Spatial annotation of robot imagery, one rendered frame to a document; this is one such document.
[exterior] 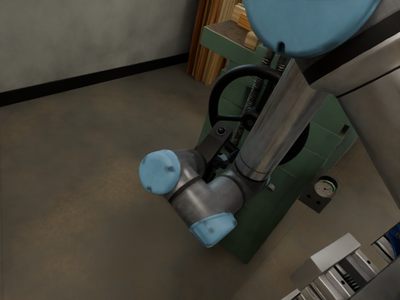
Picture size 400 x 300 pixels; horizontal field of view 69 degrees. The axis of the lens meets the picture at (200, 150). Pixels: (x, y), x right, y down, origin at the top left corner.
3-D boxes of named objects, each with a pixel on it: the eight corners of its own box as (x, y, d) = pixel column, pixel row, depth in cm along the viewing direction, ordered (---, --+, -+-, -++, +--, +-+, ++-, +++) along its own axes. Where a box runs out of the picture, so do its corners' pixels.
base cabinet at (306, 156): (174, 208, 149) (211, 91, 103) (230, 156, 189) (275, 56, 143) (246, 265, 136) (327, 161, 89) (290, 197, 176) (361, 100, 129)
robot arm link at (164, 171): (154, 208, 49) (126, 170, 51) (182, 197, 59) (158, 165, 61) (185, 178, 47) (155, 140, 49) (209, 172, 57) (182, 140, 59)
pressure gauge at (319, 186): (307, 193, 91) (320, 176, 86) (311, 187, 94) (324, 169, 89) (325, 205, 89) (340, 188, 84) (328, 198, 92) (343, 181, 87)
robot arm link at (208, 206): (257, 207, 53) (218, 162, 55) (218, 242, 45) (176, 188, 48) (236, 224, 58) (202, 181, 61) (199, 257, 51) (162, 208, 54)
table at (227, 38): (181, 49, 91) (184, 30, 87) (229, 33, 112) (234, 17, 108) (365, 154, 73) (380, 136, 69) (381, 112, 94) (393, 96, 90)
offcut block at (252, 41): (243, 45, 90) (247, 33, 87) (246, 43, 92) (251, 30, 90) (253, 50, 89) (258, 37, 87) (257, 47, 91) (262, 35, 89)
